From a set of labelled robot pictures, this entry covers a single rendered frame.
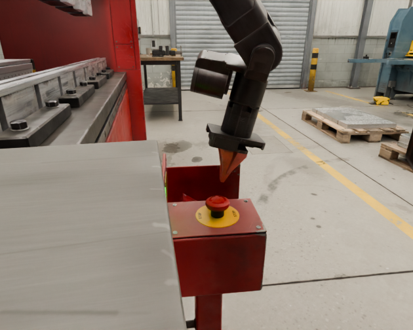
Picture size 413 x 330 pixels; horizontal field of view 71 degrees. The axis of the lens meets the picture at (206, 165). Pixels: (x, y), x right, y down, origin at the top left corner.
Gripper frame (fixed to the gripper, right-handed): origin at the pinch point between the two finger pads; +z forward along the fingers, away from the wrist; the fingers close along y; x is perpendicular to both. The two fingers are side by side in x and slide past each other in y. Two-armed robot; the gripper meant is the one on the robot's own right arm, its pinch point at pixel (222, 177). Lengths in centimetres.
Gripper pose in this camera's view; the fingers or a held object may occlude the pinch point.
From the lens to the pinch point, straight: 56.2
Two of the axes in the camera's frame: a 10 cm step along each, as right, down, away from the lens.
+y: -9.7, -1.8, -1.9
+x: 1.1, 3.8, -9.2
